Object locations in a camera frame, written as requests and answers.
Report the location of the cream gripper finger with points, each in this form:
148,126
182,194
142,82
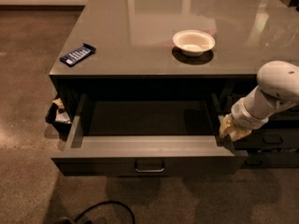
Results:
227,127
239,133

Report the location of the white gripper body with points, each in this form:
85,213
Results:
244,117

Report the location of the right bottom drawer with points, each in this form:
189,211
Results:
270,160

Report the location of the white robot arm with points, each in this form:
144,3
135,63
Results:
277,90

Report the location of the white bowl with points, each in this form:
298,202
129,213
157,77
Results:
193,43

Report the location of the black trash bin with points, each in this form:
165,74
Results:
58,117

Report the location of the right middle drawer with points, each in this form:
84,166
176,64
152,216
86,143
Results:
269,138

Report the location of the dark grey drawer cabinet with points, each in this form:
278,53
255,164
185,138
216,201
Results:
136,59

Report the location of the grey top drawer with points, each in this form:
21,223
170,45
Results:
147,138

